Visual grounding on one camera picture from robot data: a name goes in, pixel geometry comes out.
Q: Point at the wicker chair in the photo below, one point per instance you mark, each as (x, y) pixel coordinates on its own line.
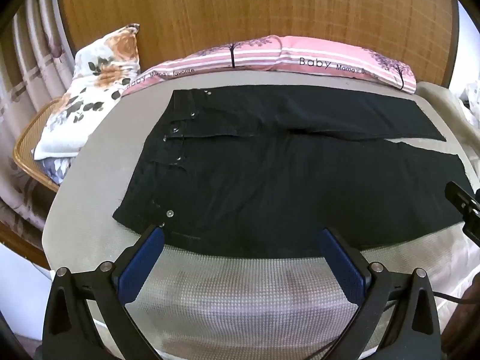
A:
(26, 143)

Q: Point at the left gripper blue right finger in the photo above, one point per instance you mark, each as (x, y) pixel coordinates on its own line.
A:
(348, 265)

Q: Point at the white floral pillow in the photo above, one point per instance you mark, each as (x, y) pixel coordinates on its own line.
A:
(103, 70)

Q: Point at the beige striped curtain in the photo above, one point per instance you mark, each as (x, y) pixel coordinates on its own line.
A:
(35, 68)

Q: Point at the beige folded blanket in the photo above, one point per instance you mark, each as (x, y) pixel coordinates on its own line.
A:
(449, 108)

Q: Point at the pink striped long pillow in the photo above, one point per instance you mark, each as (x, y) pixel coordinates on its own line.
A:
(303, 55)

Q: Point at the wooden headboard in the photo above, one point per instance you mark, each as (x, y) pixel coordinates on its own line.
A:
(421, 33)

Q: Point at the black pants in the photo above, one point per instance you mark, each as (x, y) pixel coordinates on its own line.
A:
(257, 171)

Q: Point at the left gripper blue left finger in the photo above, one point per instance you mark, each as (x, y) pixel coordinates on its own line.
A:
(136, 263)

